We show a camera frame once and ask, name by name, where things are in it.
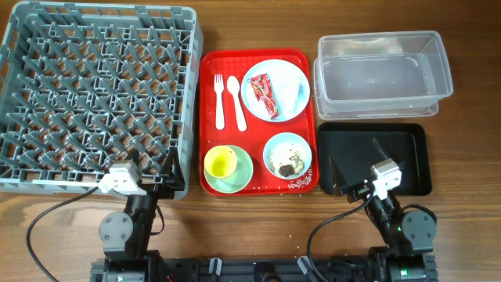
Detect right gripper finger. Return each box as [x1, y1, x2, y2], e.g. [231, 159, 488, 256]
[329, 157, 358, 192]
[372, 137, 393, 166]

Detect yellow plastic cup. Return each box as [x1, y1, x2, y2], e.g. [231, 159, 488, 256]
[204, 145, 238, 179]

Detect food scraps and rice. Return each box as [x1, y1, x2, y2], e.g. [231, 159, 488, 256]
[268, 143, 305, 179]

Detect light blue bowl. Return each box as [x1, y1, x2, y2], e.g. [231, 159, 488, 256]
[263, 132, 312, 180]

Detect green bowl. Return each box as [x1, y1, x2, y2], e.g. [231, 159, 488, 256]
[204, 145, 254, 193]

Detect white plastic fork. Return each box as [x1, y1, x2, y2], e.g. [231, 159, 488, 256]
[214, 74, 225, 130]

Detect white napkin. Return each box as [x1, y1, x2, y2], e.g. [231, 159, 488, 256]
[276, 77, 305, 118]

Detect large light blue plate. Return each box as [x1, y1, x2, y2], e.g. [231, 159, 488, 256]
[241, 59, 310, 122]

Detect white plastic spoon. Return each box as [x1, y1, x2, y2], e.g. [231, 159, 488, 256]
[226, 76, 247, 132]

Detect red snack wrapper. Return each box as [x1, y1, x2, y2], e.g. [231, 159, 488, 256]
[249, 74, 279, 120]

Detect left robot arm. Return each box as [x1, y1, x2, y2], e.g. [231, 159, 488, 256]
[90, 148, 185, 282]

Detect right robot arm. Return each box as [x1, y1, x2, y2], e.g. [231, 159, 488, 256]
[326, 138, 438, 281]

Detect grey dishwasher rack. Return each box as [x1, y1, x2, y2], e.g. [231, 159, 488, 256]
[1, 1, 204, 194]

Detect black plastic tray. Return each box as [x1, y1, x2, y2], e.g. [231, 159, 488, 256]
[318, 122, 432, 196]

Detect red plastic tray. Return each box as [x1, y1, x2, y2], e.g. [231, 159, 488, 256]
[199, 49, 319, 197]

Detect clear plastic bin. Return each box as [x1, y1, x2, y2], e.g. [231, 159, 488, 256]
[313, 31, 453, 121]

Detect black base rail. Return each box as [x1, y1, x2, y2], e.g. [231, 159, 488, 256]
[89, 255, 438, 282]

